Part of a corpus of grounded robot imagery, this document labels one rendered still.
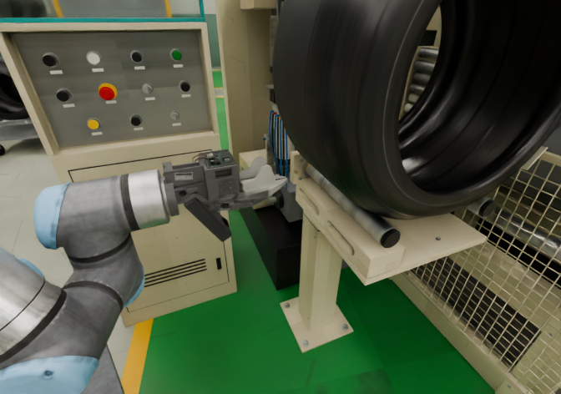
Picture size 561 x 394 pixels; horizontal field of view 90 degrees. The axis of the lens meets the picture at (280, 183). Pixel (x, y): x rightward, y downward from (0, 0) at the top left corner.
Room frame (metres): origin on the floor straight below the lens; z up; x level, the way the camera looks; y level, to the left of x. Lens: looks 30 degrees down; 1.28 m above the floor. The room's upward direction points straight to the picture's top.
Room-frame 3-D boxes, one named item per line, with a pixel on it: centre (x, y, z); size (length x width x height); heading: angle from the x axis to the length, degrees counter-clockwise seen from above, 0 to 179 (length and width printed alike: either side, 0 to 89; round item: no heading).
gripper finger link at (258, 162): (0.47, 0.04, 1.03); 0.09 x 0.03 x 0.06; 112
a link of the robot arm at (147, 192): (0.38, 0.21, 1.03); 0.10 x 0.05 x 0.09; 22
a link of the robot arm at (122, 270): (0.33, 0.29, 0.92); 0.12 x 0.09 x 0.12; 6
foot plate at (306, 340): (0.88, -0.17, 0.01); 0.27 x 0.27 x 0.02; 22
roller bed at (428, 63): (0.99, -0.56, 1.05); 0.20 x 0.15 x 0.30; 22
